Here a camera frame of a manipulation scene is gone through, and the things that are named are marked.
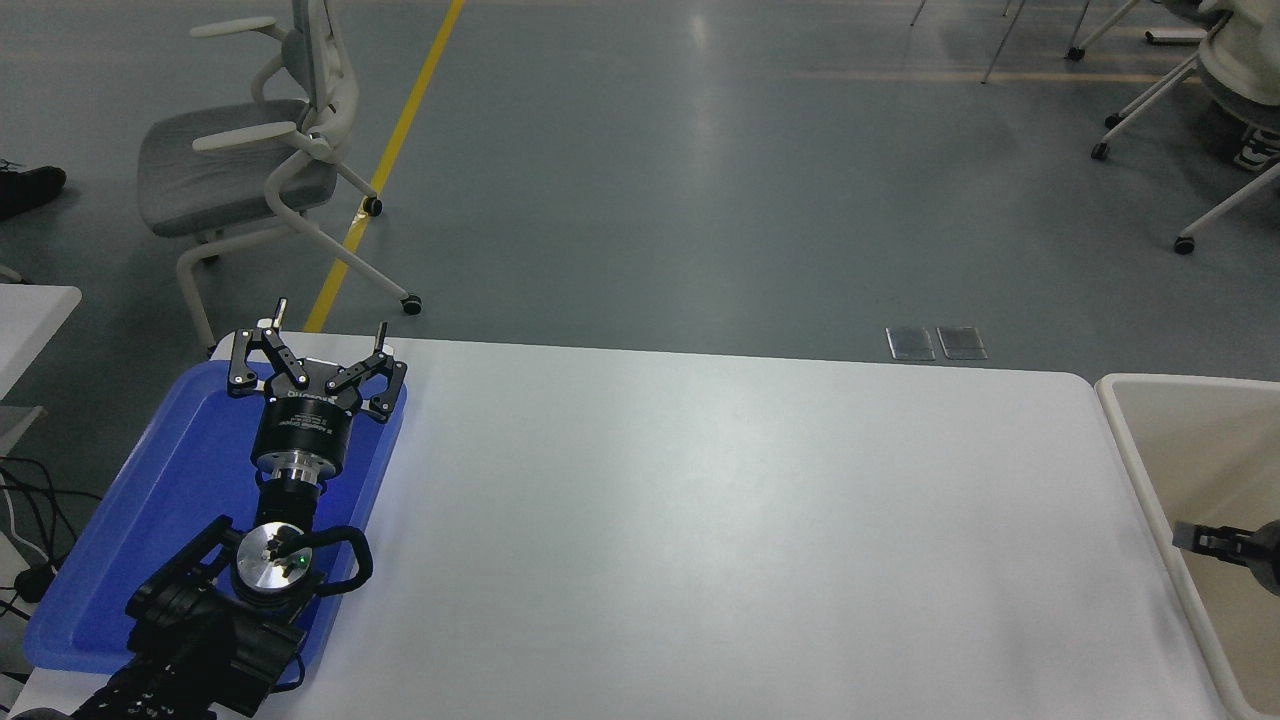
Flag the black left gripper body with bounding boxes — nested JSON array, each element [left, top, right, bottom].
[[252, 360, 361, 469]]

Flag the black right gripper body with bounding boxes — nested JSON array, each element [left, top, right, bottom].
[[1248, 520, 1280, 598]]

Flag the large pale bin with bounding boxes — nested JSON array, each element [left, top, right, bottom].
[[1095, 372, 1280, 720]]

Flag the blue plastic tray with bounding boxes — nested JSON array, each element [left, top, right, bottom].
[[22, 360, 409, 691]]

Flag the white grey office chair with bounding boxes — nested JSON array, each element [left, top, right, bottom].
[[137, 0, 423, 351]]

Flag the white side table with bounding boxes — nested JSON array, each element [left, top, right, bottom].
[[0, 284, 83, 401]]

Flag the white wheeled chair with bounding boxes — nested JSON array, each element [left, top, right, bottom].
[[1090, 0, 1280, 256]]

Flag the white chair leg with caster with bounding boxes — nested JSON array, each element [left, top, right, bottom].
[[1065, 0, 1146, 61]]

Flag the thin grey metal leg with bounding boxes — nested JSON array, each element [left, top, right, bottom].
[[982, 0, 1031, 85]]

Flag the black cable with plug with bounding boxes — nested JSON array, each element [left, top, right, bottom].
[[0, 455, 101, 621]]

